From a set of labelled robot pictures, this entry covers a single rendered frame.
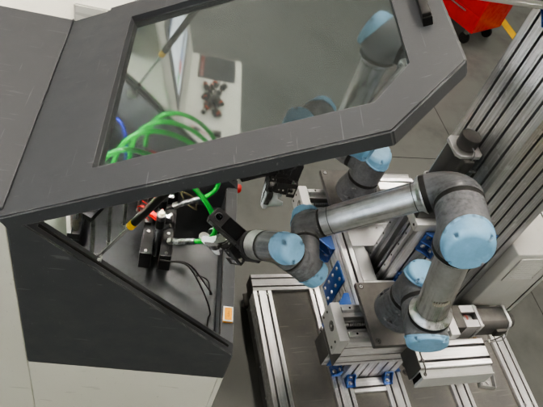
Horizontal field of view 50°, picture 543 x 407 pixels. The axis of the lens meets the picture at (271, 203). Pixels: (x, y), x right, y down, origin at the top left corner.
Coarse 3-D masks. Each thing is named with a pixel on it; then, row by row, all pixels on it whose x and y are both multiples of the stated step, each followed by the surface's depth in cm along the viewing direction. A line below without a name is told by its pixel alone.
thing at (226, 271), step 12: (228, 192) 209; (228, 204) 205; (228, 264) 189; (228, 276) 186; (228, 288) 183; (228, 300) 180; (216, 312) 189; (216, 324) 185; (228, 324) 174; (228, 336) 172
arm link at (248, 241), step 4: (252, 232) 143; (256, 232) 142; (248, 236) 142; (252, 236) 141; (244, 240) 143; (248, 240) 141; (252, 240) 140; (244, 244) 142; (248, 244) 141; (252, 244) 140; (244, 248) 142; (248, 248) 141; (252, 248) 140; (248, 252) 142; (252, 252) 140; (248, 256) 143; (252, 256) 141; (260, 260) 141
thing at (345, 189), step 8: (344, 176) 207; (336, 184) 211; (344, 184) 206; (352, 184) 203; (336, 192) 210; (344, 192) 206; (352, 192) 205; (360, 192) 203; (368, 192) 204; (344, 200) 207
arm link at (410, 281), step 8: (408, 264) 167; (416, 264) 166; (424, 264) 167; (408, 272) 164; (416, 272) 164; (424, 272) 164; (400, 280) 169; (408, 280) 164; (416, 280) 162; (392, 288) 174; (400, 288) 168; (408, 288) 164; (416, 288) 162; (400, 296) 167; (408, 296) 162; (400, 304) 170
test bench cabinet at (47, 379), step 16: (32, 368) 172; (48, 368) 173; (64, 368) 173; (80, 368) 173; (96, 368) 173; (32, 384) 181; (48, 384) 181; (64, 384) 181; (80, 384) 182; (96, 384) 182; (112, 384) 182; (128, 384) 182; (144, 384) 182; (160, 384) 183; (176, 384) 183; (192, 384) 183; (208, 384) 183; (48, 400) 190; (64, 400) 190; (80, 400) 191; (96, 400) 191; (112, 400) 191; (128, 400) 191; (144, 400) 191; (160, 400) 192; (176, 400) 192; (192, 400) 192; (208, 400) 193
